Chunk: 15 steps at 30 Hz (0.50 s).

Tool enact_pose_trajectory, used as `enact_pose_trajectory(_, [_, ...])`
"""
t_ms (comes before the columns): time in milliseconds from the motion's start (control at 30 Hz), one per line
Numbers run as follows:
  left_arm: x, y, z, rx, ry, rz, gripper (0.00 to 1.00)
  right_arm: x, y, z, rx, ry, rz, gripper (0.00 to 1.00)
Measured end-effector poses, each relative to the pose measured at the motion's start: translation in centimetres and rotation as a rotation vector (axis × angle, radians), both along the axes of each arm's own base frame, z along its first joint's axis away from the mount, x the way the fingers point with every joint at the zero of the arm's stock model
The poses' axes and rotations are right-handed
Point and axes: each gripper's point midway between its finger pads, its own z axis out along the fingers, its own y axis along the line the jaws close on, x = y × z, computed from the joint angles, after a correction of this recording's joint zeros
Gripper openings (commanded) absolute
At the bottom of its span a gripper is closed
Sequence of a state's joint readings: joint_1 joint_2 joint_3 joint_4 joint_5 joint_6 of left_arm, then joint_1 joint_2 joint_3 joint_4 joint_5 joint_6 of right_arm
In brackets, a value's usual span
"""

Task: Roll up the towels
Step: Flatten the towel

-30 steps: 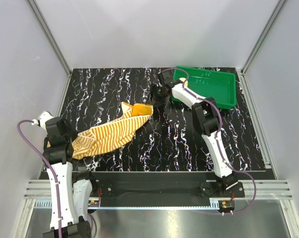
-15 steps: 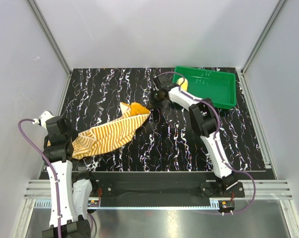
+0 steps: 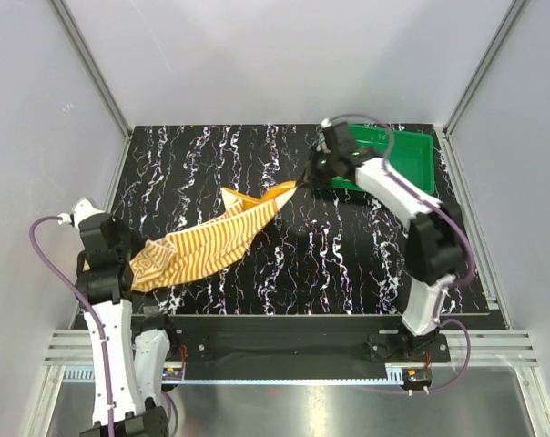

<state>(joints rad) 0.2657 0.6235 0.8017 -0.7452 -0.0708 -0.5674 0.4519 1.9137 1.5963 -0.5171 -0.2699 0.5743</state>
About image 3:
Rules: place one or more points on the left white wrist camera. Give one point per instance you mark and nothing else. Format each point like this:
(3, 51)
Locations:
(83, 209)

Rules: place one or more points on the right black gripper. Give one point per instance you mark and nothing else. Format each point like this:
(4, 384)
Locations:
(310, 178)

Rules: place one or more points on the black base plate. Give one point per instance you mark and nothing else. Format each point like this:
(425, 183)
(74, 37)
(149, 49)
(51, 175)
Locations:
(277, 349)

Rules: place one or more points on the green plastic bin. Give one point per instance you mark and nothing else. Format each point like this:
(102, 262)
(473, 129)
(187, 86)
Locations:
(412, 155)

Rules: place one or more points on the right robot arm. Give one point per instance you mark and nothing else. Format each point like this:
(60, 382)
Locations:
(437, 251)

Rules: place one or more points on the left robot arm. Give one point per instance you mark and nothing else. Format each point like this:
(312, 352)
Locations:
(128, 364)

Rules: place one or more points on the orange striped towel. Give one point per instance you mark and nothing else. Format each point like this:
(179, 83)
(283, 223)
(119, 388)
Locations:
(198, 252)

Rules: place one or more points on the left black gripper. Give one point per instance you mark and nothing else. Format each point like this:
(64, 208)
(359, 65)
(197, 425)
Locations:
(119, 225)

